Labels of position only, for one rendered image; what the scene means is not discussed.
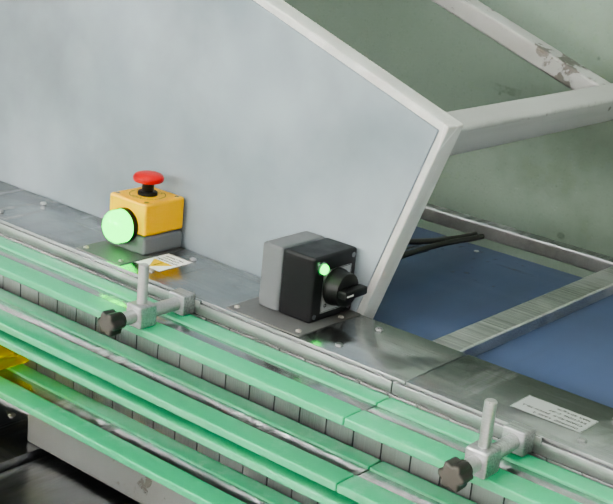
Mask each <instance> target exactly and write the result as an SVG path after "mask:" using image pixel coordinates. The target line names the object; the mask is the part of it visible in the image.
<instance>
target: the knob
mask: <svg viewBox="0 0 613 504"><path fill-rule="evenodd" d="M322 293H323V299H324V301H325V302H326V303H327V304H329V305H332V306H339V307H347V306H348V305H350V304H351V303H352V302H353V300H354V299H355V298H356V297H359V296H362V295H365V294H367V286H364V285H362V284H358V279H357V277H356V275H354V274H353V273H350V272H348V271H347V270H346V269H344V268H341V267H338V268H335V269H333V270H332V271H331V272H330V273H329V274H328V276H327V277H326V279H325V282H324V285H323V292H322Z"/></svg>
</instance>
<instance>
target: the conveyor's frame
mask: <svg viewBox="0 0 613 504"><path fill-rule="evenodd" d="M102 221H103V219H102V218H99V217H96V216H94V215H91V214H88V213H86V212H83V211H80V210H78V209H75V208H72V207H70V206H67V205H64V204H61V203H59V202H56V201H53V200H51V199H48V198H45V197H43V196H40V195H37V194H34V193H32V192H29V191H26V190H24V189H21V188H18V187H16V186H13V185H10V184H8V183H5V182H2V181H0V233H1V234H3V235H5V236H8V237H11V238H13V239H16V240H18V241H20V242H23V243H25V244H28V245H30V246H33V247H35V248H38V249H40V250H41V251H45V252H47V253H50V254H52V255H55V256H57V257H59V258H62V259H64V260H67V261H69V262H72V263H74V264H76V265H79V266H81V267H84V268H86V269H89V270H91V271H94V272H96V273H98V274H101V275H103V276H106V277H108V278H111V279H113V280H115V281H118V282H119V283H123V284H125V285H128V286H130V287H132V288H135V289H137V287H138V269H139V264H140V263H147V264H148V265H149V282H148V294H150V295H152V296H154V297H157V298H159V299H162V300H166V299H169V291H171V290H175V289H178V288H182V289H185V290H187V291H190V292H192V293H195V298H197V299H199V300H202V304H200V308H198V307H195V306H194V313H196V314H198V315H201V316H203V317H206V318H207V319H210V320H213V321H215V322H218V323H220V324H223V325H225V326H227V327H230V328H232V329H235V330H237V331H240V332H242V333H245V334H247V335H249V336H252V337H254V338H255V339H256V338H257V339H259V340H262V341H264V342H266V343H269V344H271V345H274V346H276V347H279V348H280V349H284V350H286V351H288V352H291V353H293V354H296V355H298V356H301V357H303V358H305V359H306V360H307V359H308V360H310V361H313V362H315V363H318V364H320V365H322V366H325V367H327V368H330V369H332V370H335V371H337V372H340V373H342V374H344V375H347V376H349V377H352V378H354V379H357V380H359V381H360V382H364V383H366V384H369V385H371V386H374V387H376V388H378V389H381V390H383V391H386V392H388V393H389V394H390V393H391V394H393V395H396V396H398V397H400V398H403V399H405V400H408V401H410V402H413V403H415V404H417V405H418V407H419V406H422V407H425V408H427V409H430V410H432V411H435V412H437V413H439V414H442V415H444V416H447V417H449V419H450V418H452V419H454V420H456V421H459V422H461V423H464V424H466V425H469V426H471V427H473V428H476V429H478V430H480V427H481V421H482V414H483V407H484V401H485V399H487V398H493V399H495V400H496V401H497V402H498V403H497V410H496V416H495V423H494V429H493V436H495V437H498V438H500V439H501V438H502V433H503V427H504V425H506V424H508V423H510V422H512V421H517V422H519V423H522V424H524V425H527V426H529V427H532V428H534V429H535V430H536V432H535V434H536V435H539V436H541V437H543V442H542V443H541V447H540V446H537V445H535V444H533V450H532V452H534V453H537V454H539V455H542V456H544V457H547V458H548V459H551V460H554V461H556V462H559V463H561V464H564V465H566V466H568V467H571V468H573V469H576V470H578V471H581V472H583V474H584V473H586V474H588V475H590V476H593V477H595V478H598V479H600V480H603V481H605V482H607V483H610V484H612V485H613V408H611V407H608V406H606V405H603V404H600V403H597V402H595V401H592V400H589V399H587V398H584V397H581V396H579V395H576V394H573V393H571V392H568V391H565V390H562V389H560V388H557V387H554V386H552V385H549V384H546V383H544V382H541V381H538V380H536V379H533V378H530V377H527V376H525V375H522V374H519V373H517V372H514V371H511V370H509V369H506V368H503V367H501V366H498V365H495V364H492V363H490V362H487V361H484V360H482V359H479V358H476V357H474V356H471V355H467V354H465V353H463V352H460V351H457V350H455V349H452V348H449V347H447V346H444V345H441V344H439V343H436V342H433V341H430V340H428V339H425V338H422V337H420V336H417V335H414V334H412V333H409V332H406V331H404V330H401V329H398V328H395V327H393V326H390V325H387V324H385V323H382V322H379V321H377V320H374V319H371V318H369V317H366V316H363V315H359V316H356V317H353V318H351V319H348V320H345V321H342V322H339V323H337V324H334V325H331V326H328V327H326V328H323V329H320V330H317V331H314V332H312V333H309V334H306V335H303V336H301V337H297V336H295V335H292V334H290V333H287V332H285V331H282V330H280V329H277V328H275V327H272V326H270V325H267V324H265V323H262V322H260V321H257V320H255V319H252V318H250V317H247V316H245V315H242V314H240V313H237V312H235V311H232V310H230V309H227V308H226V307H227V306H231V305H234V304H237V303H240V302H244V301H247V300H250V299H253V298H256V297H259V292H260V281H261V277H258V276H255V275H253V274H250V273H247V272H245V271H242V270H239V269H237V268H234V267H231V266H228V265H226V264H223V263H220V262H218V261H215V260H212V259H210V258H207V257H204V256H202V255H199V254H196V253H193V252H191V251H188V250H185V249H184V250H180V251H176V252H172V253H168V254H164V255H160V256H156V257H152V258H148V259H144V260H140V261H136V262H133V263H129V264H125V265H121V266H119V265H117V264H114V263H112V262H109V261H107V260H104V259H102V258H99V257H97V256H94V255H92V254H89V253H87V252H84V251H82V250H79V249H77V248H76V247H79V246H83V245H88V244H92V243H96V242H101V241H105V240H108V239H107V238H106V237H105V235H104V233H103V230H102ZM548 459H547V462H548Z"/></svg>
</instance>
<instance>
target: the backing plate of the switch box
mask: <svg viewBox="0 0 613 504"><path fill-rule="evenodd" d="M226 308H227V309H230V310H232V311H235V312H237V313H240V314H242V315H245V316H247V317H250V318H252V319H255V320H257V321H260V322H262V323H265V324H267V325H270V326H272V327H275V328H277V329H280V330H282V331H285V332H287V333H290V334H292V335H295V336H297V337H301V336H303V335H306V334H309V333H312V332H314V331H317V330H320V329H323V328H326V327H328V326H331V325H334V324H337V323H339V322H342V321H345V320H348V319H351V318H353V317H356V316H359V315H361V314H360V313H358V312H355V311H352V310H346V311H343V312H341V313H338V314H335V315H332V316H329V317H326V318H323V319H321V320H318V321H315V322H312V323H306V322H303V321H301V320H298V319H296V318H293V317H290V316H288V315H285V314H283V313H280V312H279V311H275V310H272V309H270V308H267V307H265V306H262V305H260V304H259V297H256V298H253V299H250V300H247V301H244V302H240V303H237V304H234V305H231V306H227V307H226Z"/></svg>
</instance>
